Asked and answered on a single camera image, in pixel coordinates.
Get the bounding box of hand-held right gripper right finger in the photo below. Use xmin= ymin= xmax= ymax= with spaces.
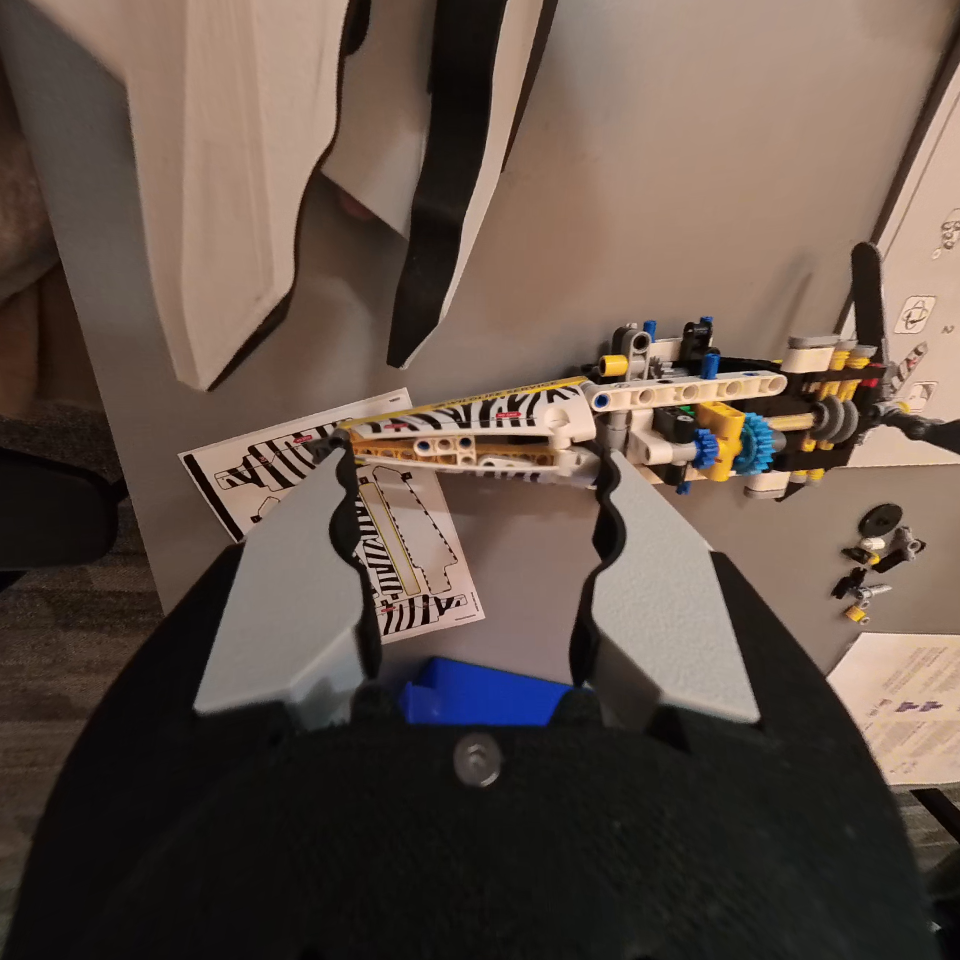
xmin=570 ymin=447 xmax=760 ymax=732

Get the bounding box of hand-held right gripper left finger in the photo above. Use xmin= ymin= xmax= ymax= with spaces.
xmin=193 ymin=438 xmax=385 ymax=732

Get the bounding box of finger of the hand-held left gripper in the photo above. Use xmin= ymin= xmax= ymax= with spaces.
xmin=321 ymin=0 xmax=560 ymax=370
xmin=15 ymin=0 xmax=372 ymax=393

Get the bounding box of zebra sticker sheet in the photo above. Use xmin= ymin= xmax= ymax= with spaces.
xmin=178 ymin=387 xmax=486 ymax=646

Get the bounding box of lego plane model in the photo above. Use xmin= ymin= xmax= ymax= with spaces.
xmin=318 ymin=241 xmax=960 ymax=505

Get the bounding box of small cluster of lego pieces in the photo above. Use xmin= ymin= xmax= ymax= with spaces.
xmin=831 ymin=504 xmax=927 ymax=625

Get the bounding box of lego instruction booklet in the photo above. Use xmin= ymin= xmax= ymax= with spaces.
xmin=840 ymin=75 xmax=960 ymax=466

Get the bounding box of blue plastic bin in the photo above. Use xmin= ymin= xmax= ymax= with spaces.
xmin=397 ymin=657 xmax=594 ymax=727

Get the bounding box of black chair armrest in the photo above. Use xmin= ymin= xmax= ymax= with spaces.
xmin=0 ymin=448 xmax=125 ymax=575

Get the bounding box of white printed paper sheet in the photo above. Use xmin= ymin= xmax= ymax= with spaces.
xmin=827 ymin=632 xmax=960 ymax=787

